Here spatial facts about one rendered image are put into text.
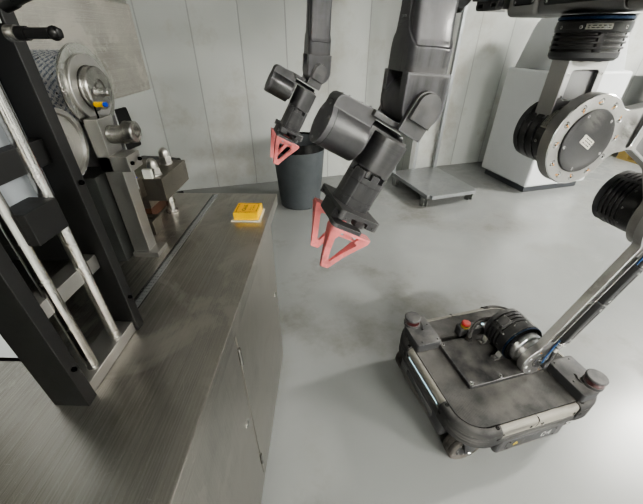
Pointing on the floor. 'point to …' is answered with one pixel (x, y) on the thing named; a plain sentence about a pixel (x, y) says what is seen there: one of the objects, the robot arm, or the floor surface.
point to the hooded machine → (535, 55)
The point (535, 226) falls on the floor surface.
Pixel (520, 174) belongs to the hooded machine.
